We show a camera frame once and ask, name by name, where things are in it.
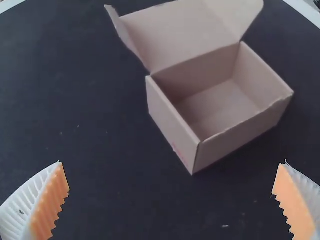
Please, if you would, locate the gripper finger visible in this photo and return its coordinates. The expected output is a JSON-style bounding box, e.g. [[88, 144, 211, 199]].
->
[[0, 161, 70, 240], [271, 159, 320, 240]]

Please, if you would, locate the cardboard box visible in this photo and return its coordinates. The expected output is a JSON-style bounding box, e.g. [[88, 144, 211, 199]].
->
[[104, 0, 295, 176]]

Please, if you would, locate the black mat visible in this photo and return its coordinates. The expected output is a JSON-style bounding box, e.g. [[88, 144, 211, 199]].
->
[[0, 0, 320, 240]]

